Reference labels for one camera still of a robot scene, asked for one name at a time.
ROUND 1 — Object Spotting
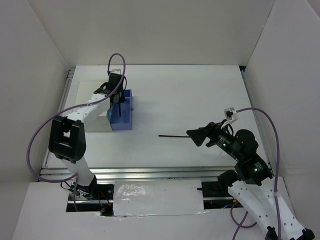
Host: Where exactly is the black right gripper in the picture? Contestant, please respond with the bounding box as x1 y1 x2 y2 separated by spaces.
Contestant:
185 118 242 160

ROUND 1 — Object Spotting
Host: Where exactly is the periwinkle blue drawer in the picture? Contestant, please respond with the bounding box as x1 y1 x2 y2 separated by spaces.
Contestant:
108 89 134 131

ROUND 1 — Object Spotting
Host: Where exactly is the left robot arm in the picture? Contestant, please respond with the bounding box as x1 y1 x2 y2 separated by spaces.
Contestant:
48 71 127 200

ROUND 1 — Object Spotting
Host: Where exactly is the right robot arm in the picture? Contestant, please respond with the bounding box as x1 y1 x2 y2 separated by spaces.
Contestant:
186 122 315 240

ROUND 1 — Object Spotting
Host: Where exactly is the black makeup brush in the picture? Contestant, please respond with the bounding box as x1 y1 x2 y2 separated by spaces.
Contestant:
118 102 122 118

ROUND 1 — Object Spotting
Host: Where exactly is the white drawer cabinet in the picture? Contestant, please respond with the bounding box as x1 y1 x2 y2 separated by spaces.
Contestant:
74 79 113 133

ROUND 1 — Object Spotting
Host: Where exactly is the long black eyeliner pencil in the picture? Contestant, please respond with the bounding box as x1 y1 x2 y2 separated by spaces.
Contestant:
158 134 190 138

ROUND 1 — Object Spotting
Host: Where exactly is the white foam cover panel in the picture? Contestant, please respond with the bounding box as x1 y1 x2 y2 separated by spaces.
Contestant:
113 179 205 217

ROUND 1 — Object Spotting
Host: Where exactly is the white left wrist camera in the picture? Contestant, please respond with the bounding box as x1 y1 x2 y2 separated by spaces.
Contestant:
110 68 122 75

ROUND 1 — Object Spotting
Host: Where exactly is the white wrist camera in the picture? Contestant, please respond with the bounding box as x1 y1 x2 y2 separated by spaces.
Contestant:
221 107 239 129
110 68 122 75

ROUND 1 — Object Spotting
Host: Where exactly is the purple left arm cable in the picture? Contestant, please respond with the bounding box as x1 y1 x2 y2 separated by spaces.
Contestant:
26 53 126 213

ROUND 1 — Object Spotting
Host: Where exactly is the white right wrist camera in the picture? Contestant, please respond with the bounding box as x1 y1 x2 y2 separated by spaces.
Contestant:
221 107 239 129

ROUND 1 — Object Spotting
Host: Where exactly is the aluminium table rail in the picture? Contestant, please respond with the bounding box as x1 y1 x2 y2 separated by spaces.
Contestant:
38 165 226 181

